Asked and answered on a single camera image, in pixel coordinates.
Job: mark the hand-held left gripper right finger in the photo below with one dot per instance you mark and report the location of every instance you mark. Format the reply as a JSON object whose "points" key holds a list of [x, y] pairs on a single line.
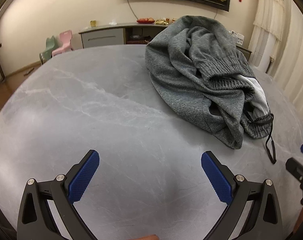
{"points": [[216, 177]]}

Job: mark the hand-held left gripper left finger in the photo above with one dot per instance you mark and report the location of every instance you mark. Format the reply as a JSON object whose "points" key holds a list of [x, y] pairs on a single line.
{"points": [[84, 177]]}

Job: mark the grey knit pants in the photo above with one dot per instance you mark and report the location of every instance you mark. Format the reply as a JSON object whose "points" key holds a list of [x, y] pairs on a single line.
{"points": [[176, 80]]}

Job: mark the small dark stick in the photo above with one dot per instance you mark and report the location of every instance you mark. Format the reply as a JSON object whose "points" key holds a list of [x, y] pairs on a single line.
{"points": [[29, 72]]}

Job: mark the white box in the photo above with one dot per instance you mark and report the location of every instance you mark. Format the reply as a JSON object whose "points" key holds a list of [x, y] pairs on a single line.
{"points": [[237, 38]]}

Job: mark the green plastic chair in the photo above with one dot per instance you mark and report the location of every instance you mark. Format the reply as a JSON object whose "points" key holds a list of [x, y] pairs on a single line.
{"points": [[49, 47]]}

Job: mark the pink plastic chair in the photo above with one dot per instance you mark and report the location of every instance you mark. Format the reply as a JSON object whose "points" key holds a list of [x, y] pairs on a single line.
{"points": [[65, 42]]}

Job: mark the cream curtain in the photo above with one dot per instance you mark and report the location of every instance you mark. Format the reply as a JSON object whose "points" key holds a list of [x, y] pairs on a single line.
{"points": [[271, 17]]}

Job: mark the grey sideboard cabinet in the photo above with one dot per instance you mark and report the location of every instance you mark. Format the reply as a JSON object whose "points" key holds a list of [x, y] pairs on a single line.
{"points": [[101, 37]]}

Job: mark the yellow cup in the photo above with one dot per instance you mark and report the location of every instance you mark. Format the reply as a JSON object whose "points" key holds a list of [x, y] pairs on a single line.
{"points": [[93, 23]]}

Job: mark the gold foil box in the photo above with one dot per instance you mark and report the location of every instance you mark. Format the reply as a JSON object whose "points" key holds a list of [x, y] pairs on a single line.
{"points": [[162, 22]]}

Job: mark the red fruit plate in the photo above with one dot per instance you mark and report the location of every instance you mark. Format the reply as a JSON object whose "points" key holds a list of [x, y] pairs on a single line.
{"points": [[146, 20]]}

